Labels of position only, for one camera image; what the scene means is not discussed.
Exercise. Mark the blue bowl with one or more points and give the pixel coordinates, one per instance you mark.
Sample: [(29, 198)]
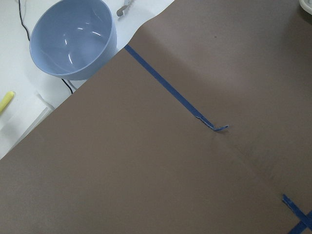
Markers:
[(73, 39)]

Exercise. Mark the yellow stick object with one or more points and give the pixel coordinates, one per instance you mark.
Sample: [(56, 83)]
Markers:
[(6, 100)]

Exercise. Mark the cream bear tray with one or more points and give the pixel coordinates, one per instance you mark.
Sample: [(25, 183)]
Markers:
[(306, 5)]

